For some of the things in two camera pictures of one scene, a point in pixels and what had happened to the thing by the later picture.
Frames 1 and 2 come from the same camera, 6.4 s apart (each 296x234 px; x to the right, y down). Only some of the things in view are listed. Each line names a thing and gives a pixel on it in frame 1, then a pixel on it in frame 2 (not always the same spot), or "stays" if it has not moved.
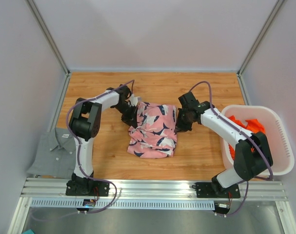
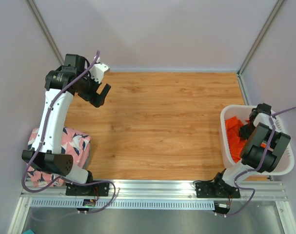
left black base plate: x=86 y=188 stays
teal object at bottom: x=29 y=231 stays
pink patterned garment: x=155 y=136 → x=75 y=143
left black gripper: x=131 y=119 → x=96 y=99
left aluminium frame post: x=47 y=33 stays
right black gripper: x=183 y=119 → x=245 y=130
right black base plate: x=216 y=190 stays
